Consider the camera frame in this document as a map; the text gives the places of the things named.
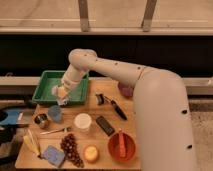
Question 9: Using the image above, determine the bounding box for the light blue towel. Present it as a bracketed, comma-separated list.
[57, 97, 69, 106]

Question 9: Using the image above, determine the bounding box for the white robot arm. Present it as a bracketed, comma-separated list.
[53, 49, 197, 171]

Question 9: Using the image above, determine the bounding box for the blue plastic cup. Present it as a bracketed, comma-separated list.
[48, 105, 62, 123]

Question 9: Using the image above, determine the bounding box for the small metal cup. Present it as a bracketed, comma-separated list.
[34, 114, 49, 129]

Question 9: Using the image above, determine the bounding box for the white plastic cup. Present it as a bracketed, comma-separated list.
[74, 113, 92, 132]

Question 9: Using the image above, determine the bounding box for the green plastic tray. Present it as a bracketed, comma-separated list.
[32, 70, 89, 105]

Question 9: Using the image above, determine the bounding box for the metal fork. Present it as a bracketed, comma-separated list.
[40, 127, 71, 135]

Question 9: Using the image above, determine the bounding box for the black rectangular remote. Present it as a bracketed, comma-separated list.
[96, 116, 115, 136]

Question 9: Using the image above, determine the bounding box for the bunch of dark grapes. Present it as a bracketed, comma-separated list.
[60, 133, 84, 168]

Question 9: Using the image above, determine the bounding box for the blue black object at left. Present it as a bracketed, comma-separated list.
[0, 108, 25, 145]

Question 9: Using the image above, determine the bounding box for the yellow banana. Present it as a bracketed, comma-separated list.
[23, 129, 41, 157]

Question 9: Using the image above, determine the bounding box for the blue sponge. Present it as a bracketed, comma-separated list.
[42, 145, 65, 167]

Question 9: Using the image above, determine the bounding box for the purple bowl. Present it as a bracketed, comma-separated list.
[118, 83, 133, 98]

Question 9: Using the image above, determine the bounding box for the yellow round fruit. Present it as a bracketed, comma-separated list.
[84, 145, 99, 163]

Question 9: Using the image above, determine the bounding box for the orange bowl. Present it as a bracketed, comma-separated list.
[108, 133, 136, 163]

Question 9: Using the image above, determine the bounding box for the orange carrot piece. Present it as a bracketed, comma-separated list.
[119, 129, 126, 158]

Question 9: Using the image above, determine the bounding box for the black handled kitchen utensil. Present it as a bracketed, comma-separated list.
[96, 93, 127, 120]

